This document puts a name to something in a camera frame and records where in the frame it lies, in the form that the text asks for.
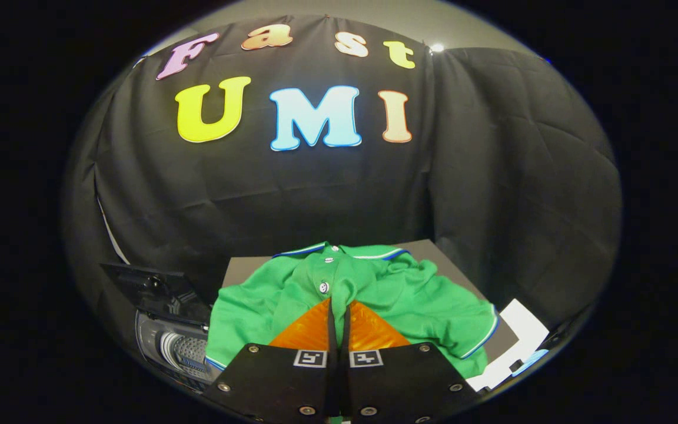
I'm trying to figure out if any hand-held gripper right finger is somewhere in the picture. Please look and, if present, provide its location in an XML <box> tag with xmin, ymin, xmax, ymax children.
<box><xmin>339</xmin><ymin>299</ymin><xmax>481</xmax><ymax>424</ymax></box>

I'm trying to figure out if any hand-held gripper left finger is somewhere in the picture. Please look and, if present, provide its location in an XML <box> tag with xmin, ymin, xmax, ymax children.
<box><xmin>202</xmin><ymin>297</ymin><xmax>340</xmax><ymax>424</ymax></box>

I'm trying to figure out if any white flat board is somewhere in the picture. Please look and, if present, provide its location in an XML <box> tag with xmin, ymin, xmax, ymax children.
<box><xmin>466</xmin><ymin>299</ymin><xmax>550</xmax><ymax>392</ymax></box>

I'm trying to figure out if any beige cabinet with dark top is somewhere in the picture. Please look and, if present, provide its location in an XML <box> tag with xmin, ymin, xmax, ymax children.
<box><xmin>221</xmin><ymin>238</ymin><xmax>519</xmax><ymax>366</ymax></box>

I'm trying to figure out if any green polo shirt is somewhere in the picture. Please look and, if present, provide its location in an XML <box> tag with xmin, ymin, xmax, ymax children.
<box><xmin>205</xmin><ymin>241</ymin><xmax>500</xmax><ymax>380</ymax></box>

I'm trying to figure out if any black backdrop cloth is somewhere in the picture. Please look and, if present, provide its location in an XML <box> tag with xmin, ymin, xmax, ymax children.
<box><xmin>62</xmin><ymin>15</ymin><xmax>622</xmax><ymax>354</ymax></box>

